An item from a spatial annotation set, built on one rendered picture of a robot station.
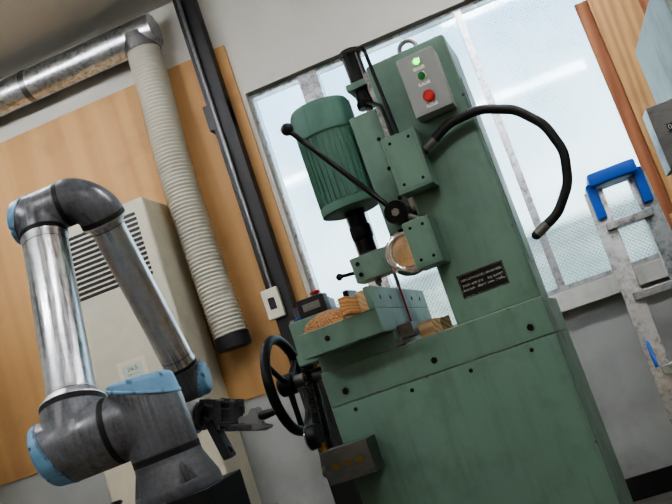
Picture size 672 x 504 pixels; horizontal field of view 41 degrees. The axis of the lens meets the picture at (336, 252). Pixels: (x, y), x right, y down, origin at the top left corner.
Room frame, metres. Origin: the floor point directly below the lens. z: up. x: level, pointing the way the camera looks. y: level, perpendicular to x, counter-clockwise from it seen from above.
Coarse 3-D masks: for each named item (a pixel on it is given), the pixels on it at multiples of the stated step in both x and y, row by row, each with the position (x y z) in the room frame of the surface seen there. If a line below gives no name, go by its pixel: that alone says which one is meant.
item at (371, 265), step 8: (384, 248) 2.36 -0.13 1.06; (360, 256) 2.38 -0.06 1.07; (368, 256) 2.37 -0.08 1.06; (376, 256) 2.37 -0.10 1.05; (352, 264) 2.38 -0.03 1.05; (360, 264) 2.38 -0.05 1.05; (368, 264) 2.37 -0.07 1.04; (376, 264) 2.37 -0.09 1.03; (384, 264) 2.36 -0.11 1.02; (360, 272) 2.38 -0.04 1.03; (368, 272) 2.37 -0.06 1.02; (376, 272) 2.37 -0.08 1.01; (384, 272) 2.36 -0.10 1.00; (360, 280) 2.38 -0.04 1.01; (368, 280) 2.39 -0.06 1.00; (376, 280) 2.40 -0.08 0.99
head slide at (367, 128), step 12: (372, 108) 2.36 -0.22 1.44; (360, 120) 2.31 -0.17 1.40; (372, 120) 2.30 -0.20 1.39; (360, 132) 2.31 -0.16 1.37; (372, 132) 2.30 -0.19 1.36; (360, 144) 2.31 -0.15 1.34; (372, 144) 2.30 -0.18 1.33; (372, 156) 2.31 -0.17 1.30; (384, 156) 2.30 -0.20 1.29; (372, 168) 2.31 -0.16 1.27; (384, 168) 2.30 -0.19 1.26; (372, 180) 2.31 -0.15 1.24; (384, 180) 2.31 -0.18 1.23; (384, 192) 2.31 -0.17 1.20; (396, 192) 2.30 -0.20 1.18; (408, 204) 2.29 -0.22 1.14; (384, 216) 2.31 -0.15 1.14; (396, 228) 2.31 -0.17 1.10
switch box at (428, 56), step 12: (432, 48) 2.14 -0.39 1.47; (408, 60) 2.16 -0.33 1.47; (420, 60) 2.15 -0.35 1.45; (432, 60) 2.14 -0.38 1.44; (408, 72) 2.16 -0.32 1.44; (432, 72) 2.15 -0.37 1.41; (408, 84) 2.16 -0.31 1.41; (432, 84) 2.15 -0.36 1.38; (444, 84) 2.14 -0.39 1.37; (408, 96) 2.17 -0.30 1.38; (420, 96) 2.16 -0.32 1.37; (444, 96) 2.14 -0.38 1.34; (420, 108) 2.16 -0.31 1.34; (432, 108) 2.15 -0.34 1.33; (444, 108) 2.16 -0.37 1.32; (420, 120) 2.20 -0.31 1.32
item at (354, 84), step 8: (344, 56) 2.35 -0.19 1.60; (352, 56) 2.34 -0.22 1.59; (360, 56) 2.36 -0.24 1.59; (344, 64) 2.35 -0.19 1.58; (352, 64) 2.34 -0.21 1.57; (360, 64) 2.34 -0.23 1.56; (352, 72) 2.35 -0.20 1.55; (360, 72) 2.34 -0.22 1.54; (352, 80) 2.35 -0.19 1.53; (360, 80) 2.33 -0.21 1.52; (352, 88) 2.34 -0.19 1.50; (360, 88) 2.34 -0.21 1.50; (368, 88) 2.34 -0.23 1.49; (360, 96) 2.35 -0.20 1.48; (368, 96) 2.34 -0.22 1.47; (360, 104) 2.35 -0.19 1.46; (368, 104) 2.34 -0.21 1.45
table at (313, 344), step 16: (352, 320) 2.12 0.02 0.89; (368, 320) 2.11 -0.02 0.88; (384, 320) 2.15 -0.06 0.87; (400, 320) 2.30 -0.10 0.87; (416, 320) 2.47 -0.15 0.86; (304, 336) 2.16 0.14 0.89; (320, 336) 2.15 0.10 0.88; (336, 336) 2.14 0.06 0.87; (352, 336) 2.13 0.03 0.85; (368, 336) 2.12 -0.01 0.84; (304, 352) 2.16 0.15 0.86; (320, 352) 2.15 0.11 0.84
